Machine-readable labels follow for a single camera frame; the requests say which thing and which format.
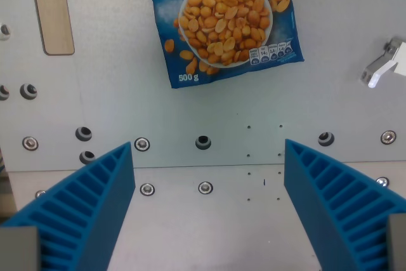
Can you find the white plastic lever piece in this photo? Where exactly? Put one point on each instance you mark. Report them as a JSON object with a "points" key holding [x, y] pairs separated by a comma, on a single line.
{"points": [[382, 72]]}

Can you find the blue salted peanuts bag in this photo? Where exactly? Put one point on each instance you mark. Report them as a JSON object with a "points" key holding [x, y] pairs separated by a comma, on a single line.
{"points": [[222, 26]]}

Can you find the light wooden rounded strip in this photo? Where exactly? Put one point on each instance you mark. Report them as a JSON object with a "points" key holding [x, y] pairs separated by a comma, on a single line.
{"points": [[54, 14]]}

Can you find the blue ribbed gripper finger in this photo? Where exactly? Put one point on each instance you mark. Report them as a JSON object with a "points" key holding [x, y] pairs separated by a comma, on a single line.
{"points": [[320, 195], [95, 201]]}

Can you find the silver hex socket screw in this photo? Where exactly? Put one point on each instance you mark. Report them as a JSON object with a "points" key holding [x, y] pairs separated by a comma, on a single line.
{"points": [[30, 143], [40, 193], [147, 189], [382, 181], [388, 137], [142, 144], [205, 187]]}

